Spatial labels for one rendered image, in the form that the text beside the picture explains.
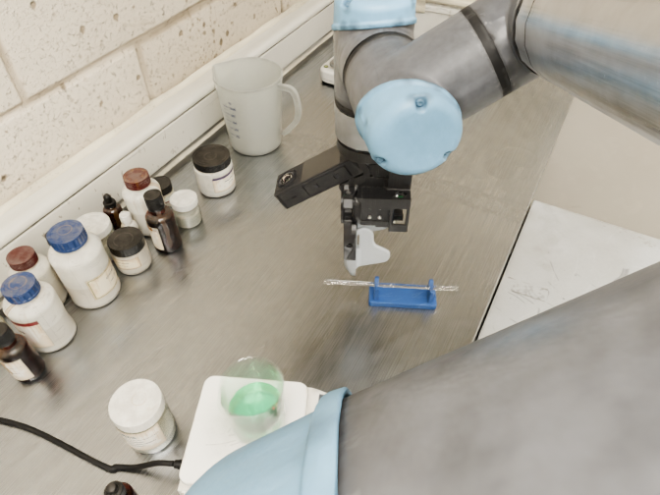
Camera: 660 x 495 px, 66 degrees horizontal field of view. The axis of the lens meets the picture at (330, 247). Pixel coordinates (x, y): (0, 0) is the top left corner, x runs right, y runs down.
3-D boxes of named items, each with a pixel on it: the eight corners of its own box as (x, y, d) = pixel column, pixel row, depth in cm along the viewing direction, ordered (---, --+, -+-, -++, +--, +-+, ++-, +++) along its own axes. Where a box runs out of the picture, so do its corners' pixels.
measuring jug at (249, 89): (316, 137, 106) (315, 69, 95) (288, 172, 98) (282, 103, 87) (240, 116, 111) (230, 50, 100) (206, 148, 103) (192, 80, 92)
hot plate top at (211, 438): (309, 385, 59) (309, 382, 58) (296, 496, 51) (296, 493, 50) (207, 377, 59) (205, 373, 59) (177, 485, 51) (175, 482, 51)
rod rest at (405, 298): (434, 292, 78) (438, 277, 75) (435, 309, 76) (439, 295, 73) (368, 288, 79) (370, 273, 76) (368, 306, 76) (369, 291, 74)
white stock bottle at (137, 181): (145, 242, 85) (126, 192, 77) (129, 223, 88) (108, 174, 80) (177, 225, 88) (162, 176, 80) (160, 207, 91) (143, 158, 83)
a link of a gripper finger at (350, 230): (355, 267, 64) (357, 208, 59) (343, 267, 64) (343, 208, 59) (357, 245, 68) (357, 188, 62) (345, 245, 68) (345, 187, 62)
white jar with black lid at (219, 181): (192, 192, 94) (183, 160, 89) (212, 171, 98) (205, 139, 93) (223, 202, 92) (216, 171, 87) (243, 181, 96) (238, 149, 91)
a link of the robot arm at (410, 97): (492, 47, 34) (441, -14, 41) (348, 135, 37) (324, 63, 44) (522, 129, 39) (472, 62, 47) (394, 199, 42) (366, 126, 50)
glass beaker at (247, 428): (262, 384, 58) (253, 344, 52) (302, 420, 55) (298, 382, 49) (213, 428, 55) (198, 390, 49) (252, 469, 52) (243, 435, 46)
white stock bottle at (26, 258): (74, 285, 79) (47, 240, 72) (60, 314, 75) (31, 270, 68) (38, 284, 79) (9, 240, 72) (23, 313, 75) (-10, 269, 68)
